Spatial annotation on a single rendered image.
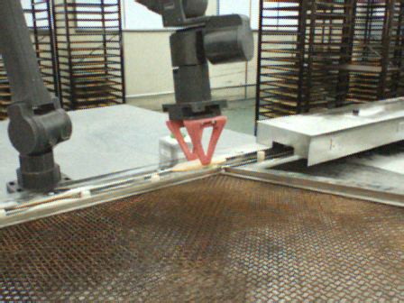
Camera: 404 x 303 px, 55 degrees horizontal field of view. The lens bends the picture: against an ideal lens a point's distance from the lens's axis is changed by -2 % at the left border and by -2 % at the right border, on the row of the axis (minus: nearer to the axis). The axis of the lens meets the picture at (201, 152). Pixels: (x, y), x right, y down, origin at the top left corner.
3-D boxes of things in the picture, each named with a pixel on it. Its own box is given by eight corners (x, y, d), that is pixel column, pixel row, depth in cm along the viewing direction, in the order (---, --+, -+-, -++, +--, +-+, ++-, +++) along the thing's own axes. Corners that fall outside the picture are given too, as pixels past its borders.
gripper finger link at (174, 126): (203, 157, 70) (197, 103, 68) (227, 161, 64) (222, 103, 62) (169, 164, 66) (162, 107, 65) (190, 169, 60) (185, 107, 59)
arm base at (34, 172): (59, 176, 91) (5, 188, 84) (56, 142, 89) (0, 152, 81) (75, 187, 85) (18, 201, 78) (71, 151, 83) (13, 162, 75)
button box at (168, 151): (184, 174, 102) (184, 133, 99) (202, 183, 96) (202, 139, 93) (156, 181, 98) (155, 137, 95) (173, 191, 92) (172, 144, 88)
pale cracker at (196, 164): (218, 160, 69) (217, 153, 68) (231, 161, 65) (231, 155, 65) (167, 170, 63) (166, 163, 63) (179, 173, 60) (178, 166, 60)
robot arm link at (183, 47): (179, 32, 65) (160, 29, 60) (217, 25, 62) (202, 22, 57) (183, 74, 66) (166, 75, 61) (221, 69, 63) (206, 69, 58)
